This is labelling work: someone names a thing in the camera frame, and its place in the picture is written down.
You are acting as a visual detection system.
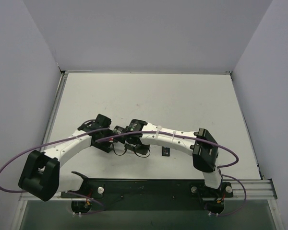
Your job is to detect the black remote control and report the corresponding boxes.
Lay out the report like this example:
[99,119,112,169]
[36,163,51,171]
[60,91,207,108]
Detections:
[162,147,170,157]

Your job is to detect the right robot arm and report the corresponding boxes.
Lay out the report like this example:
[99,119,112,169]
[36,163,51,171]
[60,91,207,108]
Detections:
[113,119,222,189]

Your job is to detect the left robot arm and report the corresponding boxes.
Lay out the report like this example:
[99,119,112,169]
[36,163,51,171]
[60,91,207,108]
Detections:
[18,114,111,201]

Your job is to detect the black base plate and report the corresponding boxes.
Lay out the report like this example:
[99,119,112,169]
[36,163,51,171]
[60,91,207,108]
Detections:
[60,179,233,212]

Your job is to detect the aluminium frame rail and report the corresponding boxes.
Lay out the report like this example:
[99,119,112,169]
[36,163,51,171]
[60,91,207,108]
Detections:
[19,178,278,202]

